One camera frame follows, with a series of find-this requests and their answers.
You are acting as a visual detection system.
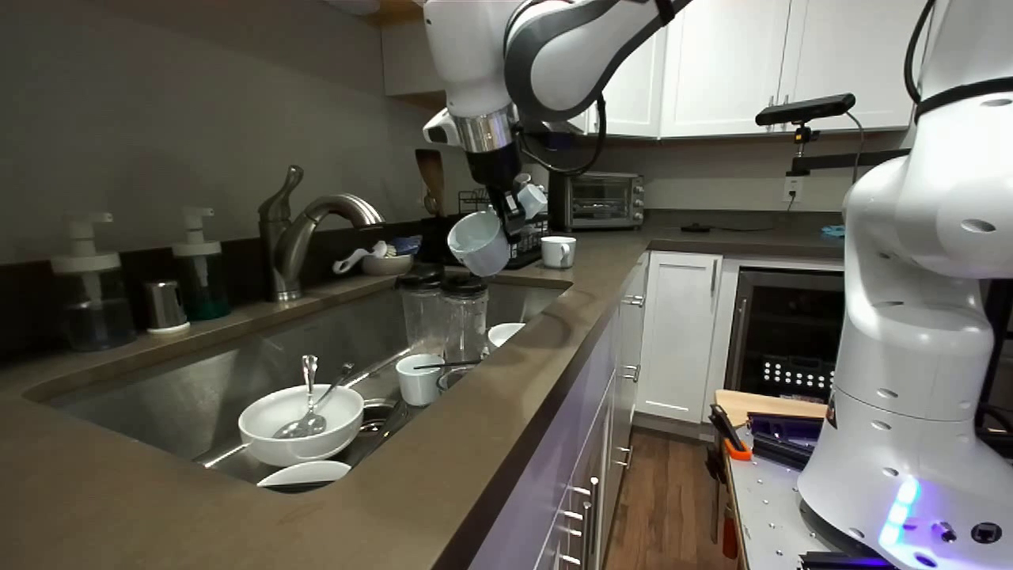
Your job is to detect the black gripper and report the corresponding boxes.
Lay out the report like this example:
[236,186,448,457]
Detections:
[466,142,537,269]

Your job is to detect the white ceramic cup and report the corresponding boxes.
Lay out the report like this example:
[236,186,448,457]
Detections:
[537,230,578,271]
[444,207,517,278]

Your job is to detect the small white ramekin cup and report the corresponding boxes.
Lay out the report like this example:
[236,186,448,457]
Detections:
[392,351,446,411]

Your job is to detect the stainless steel sink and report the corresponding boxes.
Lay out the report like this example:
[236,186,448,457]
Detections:
[26,277,572,498]

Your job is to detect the black dish rack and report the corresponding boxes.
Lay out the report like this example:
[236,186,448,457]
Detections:
[459,186,555,269]

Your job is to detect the white pitcher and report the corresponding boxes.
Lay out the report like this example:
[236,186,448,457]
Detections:
[512,176,551,223]

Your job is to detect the clear jar black lid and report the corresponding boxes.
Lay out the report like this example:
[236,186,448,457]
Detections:
[436,269,491,370]
[395,264,446,359]

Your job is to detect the white plate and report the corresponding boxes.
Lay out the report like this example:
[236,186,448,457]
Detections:
[483,321,527,351]
[254,459,354,490]

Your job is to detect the silver toaster oven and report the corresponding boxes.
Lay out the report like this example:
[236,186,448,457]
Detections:
[563,171,648,235]

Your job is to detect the wooden utensil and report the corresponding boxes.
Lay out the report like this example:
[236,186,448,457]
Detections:
[412,147,446,223]

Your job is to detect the small bowl with sponge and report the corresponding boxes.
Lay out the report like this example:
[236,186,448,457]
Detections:
[333,238,418,278]

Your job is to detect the white lower cabinet door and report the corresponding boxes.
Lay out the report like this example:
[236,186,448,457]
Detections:
[636,250,729,427]

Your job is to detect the lavender drawer stack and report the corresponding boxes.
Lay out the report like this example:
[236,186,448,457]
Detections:
[594,267,648,500]

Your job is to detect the brushed metal faucet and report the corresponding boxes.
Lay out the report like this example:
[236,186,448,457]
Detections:
[257,163,389,308]

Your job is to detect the lavender cabinet door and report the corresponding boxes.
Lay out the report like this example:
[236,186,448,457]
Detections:
[566,389,627,534]
[527,525,584,570]

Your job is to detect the metal utensil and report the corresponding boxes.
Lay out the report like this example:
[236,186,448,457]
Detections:
[275,351,321,441]
[297,362,357,437]

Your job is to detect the white upper cabinet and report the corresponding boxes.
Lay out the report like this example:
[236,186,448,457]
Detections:
[566,0,924,142]

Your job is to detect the black beverage cooler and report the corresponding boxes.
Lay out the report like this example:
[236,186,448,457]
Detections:
[724,264,847,401]

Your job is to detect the black orange clamp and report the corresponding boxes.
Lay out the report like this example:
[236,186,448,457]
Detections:
[705,401,759,466]

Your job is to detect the white bowl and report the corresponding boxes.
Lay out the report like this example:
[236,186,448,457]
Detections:
[233,381,366,473]

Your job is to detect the wooden board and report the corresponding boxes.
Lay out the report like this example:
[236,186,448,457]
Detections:
[712,387,832,427]

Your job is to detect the green soap dispenser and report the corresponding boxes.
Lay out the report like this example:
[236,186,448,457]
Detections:
[172,207,233,322]

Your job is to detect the soap dispenser bottle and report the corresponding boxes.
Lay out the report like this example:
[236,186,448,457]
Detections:
[139,277,194,339]

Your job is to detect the robot cart table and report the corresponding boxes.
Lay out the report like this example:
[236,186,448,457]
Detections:
[716,414,1013,570]

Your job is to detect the clear soap dispenser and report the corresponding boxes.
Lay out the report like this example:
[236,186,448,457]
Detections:
[46,209,139,356]

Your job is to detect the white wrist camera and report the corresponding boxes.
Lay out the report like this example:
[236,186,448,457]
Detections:
[422,104,469,149]

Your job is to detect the dark utensil handle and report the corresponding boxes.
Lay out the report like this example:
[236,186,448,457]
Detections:
[412,359,483,376]

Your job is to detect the silver bar door handle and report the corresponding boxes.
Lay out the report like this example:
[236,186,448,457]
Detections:
[556,474,597,532]
[547,532,584,570]

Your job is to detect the black stereo camera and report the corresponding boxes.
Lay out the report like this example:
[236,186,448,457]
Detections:
[754,92,861,129]

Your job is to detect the black aluminium rail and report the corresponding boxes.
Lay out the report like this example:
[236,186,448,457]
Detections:
[744,411,832,469]

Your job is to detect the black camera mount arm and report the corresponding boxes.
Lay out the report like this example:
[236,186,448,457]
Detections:
[784,125,911,181]

